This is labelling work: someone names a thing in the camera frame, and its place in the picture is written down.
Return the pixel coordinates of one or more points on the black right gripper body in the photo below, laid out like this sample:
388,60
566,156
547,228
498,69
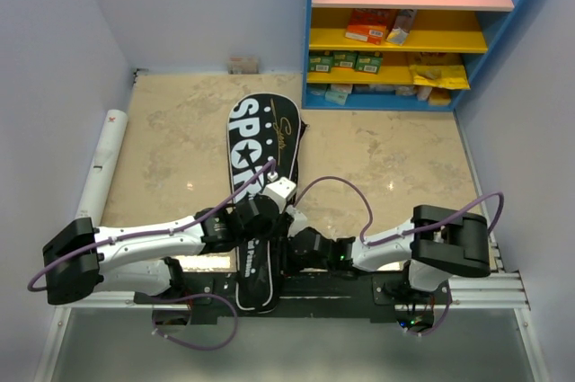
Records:
296,262

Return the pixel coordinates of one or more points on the blue shelf unit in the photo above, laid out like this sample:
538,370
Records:
399,55

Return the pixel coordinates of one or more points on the green box right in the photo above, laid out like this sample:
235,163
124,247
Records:
369,62

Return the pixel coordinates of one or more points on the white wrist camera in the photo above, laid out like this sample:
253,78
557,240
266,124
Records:
299,221
280,189

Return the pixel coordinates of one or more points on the black racket cover bag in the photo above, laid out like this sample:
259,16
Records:
261,127

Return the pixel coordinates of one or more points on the green box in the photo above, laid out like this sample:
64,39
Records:
344,59
320,61
369,62

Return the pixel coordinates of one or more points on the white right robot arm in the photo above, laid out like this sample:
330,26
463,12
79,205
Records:
436,244

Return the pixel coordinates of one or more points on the green box left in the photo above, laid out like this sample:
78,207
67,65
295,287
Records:
320,61

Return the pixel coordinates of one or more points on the green box middle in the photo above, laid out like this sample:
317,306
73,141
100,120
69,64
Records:
344,59

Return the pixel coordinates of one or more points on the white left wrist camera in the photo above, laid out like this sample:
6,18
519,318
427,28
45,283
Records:
280,189

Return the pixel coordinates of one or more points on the silver snack pouch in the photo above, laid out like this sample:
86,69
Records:
402,26

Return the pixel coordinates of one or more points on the white shuttlecock tube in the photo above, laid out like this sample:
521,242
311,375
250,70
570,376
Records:
98,182

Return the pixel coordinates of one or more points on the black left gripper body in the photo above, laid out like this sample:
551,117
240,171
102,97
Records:
267,234

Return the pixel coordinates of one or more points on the small pink box behind table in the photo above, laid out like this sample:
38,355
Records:
243,65

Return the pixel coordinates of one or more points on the yellow snack bag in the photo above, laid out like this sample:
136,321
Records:
442,70

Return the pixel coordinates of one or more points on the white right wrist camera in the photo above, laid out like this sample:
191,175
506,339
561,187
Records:
299,221

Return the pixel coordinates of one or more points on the orange snack box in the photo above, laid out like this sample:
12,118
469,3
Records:
369,25

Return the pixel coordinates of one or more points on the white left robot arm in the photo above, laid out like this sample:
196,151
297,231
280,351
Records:
83,259

